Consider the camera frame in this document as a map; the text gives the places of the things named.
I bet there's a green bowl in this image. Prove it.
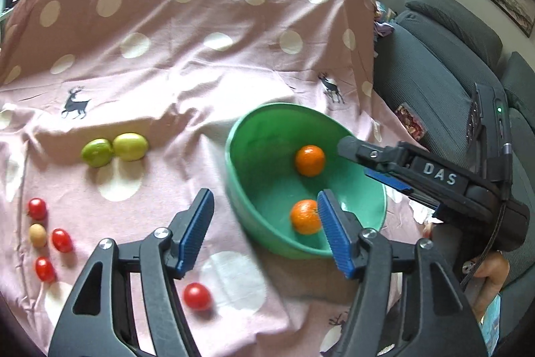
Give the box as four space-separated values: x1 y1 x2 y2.
225 103 387 261

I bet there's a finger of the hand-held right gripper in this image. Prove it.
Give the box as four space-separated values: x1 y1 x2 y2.
363 168 440 216
338 135 419 174

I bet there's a light blue cloth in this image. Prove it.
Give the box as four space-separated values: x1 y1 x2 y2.
480 293 503 346

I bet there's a yellow cherry tomato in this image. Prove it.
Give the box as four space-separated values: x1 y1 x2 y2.
29 224 47 248

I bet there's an orange mandarin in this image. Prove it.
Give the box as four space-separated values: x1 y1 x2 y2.
295 145 326 178
290 199 323 236

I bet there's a black cable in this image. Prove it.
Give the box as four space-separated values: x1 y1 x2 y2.
462 156 510 291

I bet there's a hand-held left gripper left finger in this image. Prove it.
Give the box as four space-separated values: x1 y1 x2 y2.
48 187 216 357

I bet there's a purple cloth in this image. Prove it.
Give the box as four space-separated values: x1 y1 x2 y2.
373 1 396 39

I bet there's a pink dotted deer blanket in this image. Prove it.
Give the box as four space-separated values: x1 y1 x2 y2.
0 0 435 357

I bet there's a clear snack bag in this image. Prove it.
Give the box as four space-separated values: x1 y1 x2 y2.
395 102 427 141

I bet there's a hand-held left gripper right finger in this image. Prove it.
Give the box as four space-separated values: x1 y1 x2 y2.
317 190 488 357

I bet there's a green round fruit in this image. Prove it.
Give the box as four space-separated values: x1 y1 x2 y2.
81 138 114 166
113 132 149 162

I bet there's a person's right hand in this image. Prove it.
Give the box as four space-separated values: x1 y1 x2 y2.
471 249 511 321

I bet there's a grey sofa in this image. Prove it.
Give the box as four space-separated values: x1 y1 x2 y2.
372 0 535 341

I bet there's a red cherry tomato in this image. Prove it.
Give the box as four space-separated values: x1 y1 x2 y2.
34 257 56 283
183 282 212 311
27 198 47 220
51 229 74 253

